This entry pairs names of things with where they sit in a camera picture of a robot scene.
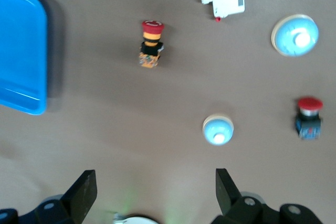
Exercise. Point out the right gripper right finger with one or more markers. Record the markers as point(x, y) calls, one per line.
point(236, 208)

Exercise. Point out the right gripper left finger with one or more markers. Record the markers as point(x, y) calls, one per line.
point(78, 197)

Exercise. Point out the light blue desk bell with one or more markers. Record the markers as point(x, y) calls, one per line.
point(218, 129)
point(295, 35)

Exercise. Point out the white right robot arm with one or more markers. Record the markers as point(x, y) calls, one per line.
point(135, 220)

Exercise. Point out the brown table mat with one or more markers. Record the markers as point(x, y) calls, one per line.
point(118, 129)

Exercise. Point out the red pushbutton with dark body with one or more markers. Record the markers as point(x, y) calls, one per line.
point(309, 119)

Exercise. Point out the blue plastic tray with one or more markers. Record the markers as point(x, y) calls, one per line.
point(23, 51)

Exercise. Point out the red yellow emergency stop button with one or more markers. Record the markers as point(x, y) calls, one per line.
point(151, 45)

